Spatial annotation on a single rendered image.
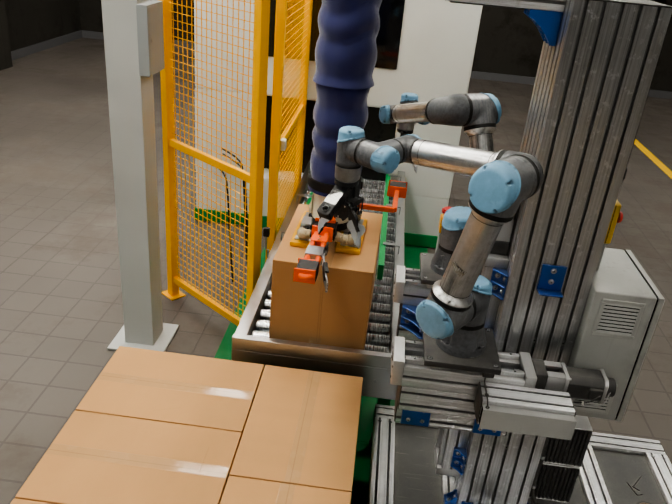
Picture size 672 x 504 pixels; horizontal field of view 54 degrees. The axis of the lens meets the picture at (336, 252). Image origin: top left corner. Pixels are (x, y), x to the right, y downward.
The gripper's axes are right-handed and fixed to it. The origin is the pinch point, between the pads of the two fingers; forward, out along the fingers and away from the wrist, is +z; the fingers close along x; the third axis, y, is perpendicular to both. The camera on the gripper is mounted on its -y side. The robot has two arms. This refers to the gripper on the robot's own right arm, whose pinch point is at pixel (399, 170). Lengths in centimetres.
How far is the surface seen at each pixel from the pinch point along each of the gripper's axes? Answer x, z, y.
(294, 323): -34, 50, 61
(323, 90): -32, -41, 39
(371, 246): -7.3, 22.0, 37.0
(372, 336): -2, 62, 44
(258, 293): -57, 57, 29
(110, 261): -184, 117, -83
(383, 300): 1, 64, 9
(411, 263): 17, 117, -141
